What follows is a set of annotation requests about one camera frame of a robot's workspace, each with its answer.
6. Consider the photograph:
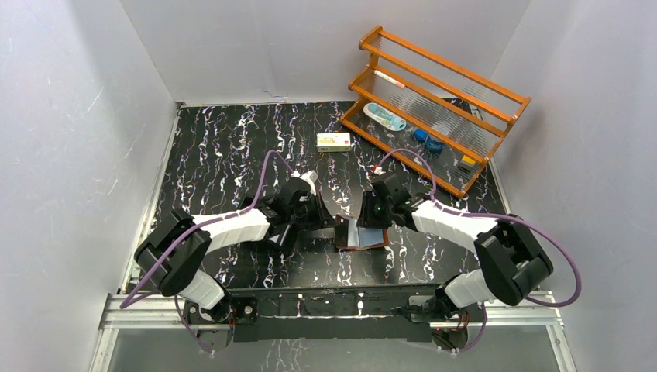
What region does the orange wooden shelf rack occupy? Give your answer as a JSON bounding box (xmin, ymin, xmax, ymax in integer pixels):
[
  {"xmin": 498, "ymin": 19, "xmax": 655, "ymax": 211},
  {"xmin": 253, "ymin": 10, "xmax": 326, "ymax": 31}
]
[{"xmin": 341, "ymin": 26, "xmax": 531, "ymax": 198}]

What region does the light blue packaged item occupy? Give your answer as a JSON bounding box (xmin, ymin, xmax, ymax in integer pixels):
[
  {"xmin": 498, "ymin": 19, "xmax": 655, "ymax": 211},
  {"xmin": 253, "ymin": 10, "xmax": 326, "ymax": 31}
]
[{"xmin": 363, "ymin": 102, "xmax": 407, "ymax": 132}]

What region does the small yellow white box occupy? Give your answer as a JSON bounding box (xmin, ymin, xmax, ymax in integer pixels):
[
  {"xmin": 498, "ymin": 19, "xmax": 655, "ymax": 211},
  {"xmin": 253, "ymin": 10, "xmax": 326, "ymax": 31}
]
[{"xmin": 316, "ymin": 133, "xmax": 352, "ymax": 153}]

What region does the blue round cap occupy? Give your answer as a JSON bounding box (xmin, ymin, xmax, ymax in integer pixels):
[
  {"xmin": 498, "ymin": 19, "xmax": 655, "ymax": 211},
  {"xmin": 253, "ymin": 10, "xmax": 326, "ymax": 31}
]
[
  {"xmin": 425, "ymin": 138, "xmax": 444, "ymax": 154},
  {"xmin": 413, "ymin": 128, "xmax": 428, "ymax": 143}
]

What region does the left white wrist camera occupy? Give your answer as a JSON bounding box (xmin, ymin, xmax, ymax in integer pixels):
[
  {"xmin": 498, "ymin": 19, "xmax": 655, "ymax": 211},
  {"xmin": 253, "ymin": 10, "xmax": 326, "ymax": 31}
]
[{"xmin": 291, "ymin": 170, "xmax": 318, "ymax": 195}]

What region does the black card tray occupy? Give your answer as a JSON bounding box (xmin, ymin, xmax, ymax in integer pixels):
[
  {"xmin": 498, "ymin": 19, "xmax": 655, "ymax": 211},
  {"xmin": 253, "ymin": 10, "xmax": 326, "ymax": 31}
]
[{"xmin": 253, "ymin": 222, "xmax": 305, "ymax": 257}]

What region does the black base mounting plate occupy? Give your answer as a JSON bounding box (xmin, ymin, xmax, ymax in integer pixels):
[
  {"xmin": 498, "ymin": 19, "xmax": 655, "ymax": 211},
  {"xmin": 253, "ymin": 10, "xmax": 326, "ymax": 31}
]
[{"xmin": 231, "ymin": 284, "xmax": 483, "ymax": 346}]

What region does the brown leather card holder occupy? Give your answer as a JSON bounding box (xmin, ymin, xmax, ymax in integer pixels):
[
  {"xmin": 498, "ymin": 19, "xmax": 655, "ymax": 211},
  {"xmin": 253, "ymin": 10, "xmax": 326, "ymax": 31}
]
[{"xmin": 334, "ymin": 215, "xmax": 389, "ymax": 250}]

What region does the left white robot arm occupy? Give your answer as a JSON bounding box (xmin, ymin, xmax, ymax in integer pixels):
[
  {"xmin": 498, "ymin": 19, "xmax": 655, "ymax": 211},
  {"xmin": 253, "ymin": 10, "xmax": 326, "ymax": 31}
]
[{"xmin": 134, "ymin": 173, "xmax": 337, "ymax": 322}]

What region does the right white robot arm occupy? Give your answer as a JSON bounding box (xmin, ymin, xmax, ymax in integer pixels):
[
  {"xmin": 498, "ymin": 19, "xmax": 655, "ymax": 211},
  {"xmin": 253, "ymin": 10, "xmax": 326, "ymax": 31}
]
[{"xmin": 357, "ymin": 174, "xmax": 554, "ymax": 321}]

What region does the white pink marker pen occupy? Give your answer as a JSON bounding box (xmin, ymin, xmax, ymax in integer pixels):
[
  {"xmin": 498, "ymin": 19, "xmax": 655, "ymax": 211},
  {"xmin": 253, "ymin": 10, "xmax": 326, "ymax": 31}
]
[{"xmin": 373, "ymin": 70, "xmax": 405, "ymax": 88}]

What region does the aluminium frame rail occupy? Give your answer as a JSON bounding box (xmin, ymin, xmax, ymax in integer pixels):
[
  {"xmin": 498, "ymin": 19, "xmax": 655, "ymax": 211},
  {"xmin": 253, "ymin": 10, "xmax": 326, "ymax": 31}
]
[{"xmin": 89, "ymin": 294, "xmax": 576, "ymax": 371}]

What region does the yellow black small block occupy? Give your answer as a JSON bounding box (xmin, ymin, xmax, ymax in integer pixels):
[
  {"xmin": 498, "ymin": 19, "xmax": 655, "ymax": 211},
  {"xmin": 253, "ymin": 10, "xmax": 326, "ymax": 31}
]
[{"xmin": 457, "ymin": 155, "xmax": 477, "ymax": 171}]

